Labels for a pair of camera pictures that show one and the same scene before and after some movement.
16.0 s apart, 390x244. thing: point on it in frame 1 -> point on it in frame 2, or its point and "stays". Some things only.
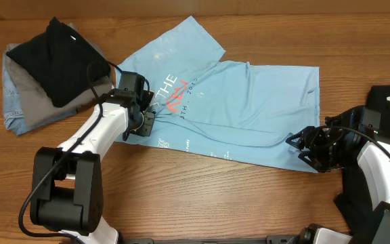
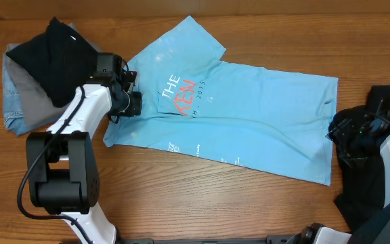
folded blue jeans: [14, 120] stays
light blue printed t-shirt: [231, 110] stays
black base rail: [275, 239] stays
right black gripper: [310, 139] -> [341, 133]
